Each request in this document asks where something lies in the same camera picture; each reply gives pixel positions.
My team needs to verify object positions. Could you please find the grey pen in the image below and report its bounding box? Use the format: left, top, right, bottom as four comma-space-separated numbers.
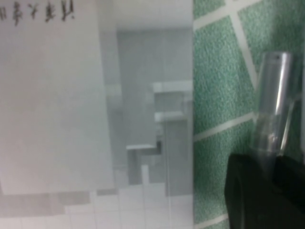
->
249, 51, 302, 159

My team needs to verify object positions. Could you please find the green checkered tablecloth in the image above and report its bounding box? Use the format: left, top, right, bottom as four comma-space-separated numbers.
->
192, 0, 305, 229

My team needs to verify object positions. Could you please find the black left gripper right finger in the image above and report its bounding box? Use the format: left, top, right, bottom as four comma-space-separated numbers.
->
266, 156, 305, 198

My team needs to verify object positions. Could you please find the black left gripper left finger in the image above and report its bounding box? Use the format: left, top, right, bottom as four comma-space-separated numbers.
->
224, 154, 305, 229

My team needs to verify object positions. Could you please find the white orange ROS book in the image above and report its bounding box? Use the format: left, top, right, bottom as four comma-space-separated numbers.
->
0, 0, 194, 229

